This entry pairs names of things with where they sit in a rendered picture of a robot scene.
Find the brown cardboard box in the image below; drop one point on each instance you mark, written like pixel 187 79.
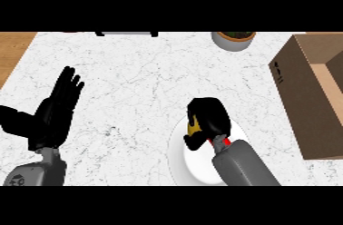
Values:
pixel 311 95

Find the white plate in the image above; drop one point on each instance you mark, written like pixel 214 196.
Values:
pixel 197 162

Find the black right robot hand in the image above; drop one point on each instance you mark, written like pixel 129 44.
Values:
pixel 211 116

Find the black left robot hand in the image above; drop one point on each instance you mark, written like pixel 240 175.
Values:
pixel 51 113

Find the grey appliance with black feet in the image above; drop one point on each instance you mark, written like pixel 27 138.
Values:
pixel 128 33

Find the white potted plant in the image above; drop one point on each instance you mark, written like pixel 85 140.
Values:
pixel 233 40

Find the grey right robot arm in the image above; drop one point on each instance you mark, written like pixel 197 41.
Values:
pixel 242 163

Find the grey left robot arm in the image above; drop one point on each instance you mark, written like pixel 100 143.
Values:
pixel 41 171

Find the yellow lemon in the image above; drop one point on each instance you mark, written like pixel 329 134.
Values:
pixel 194 129

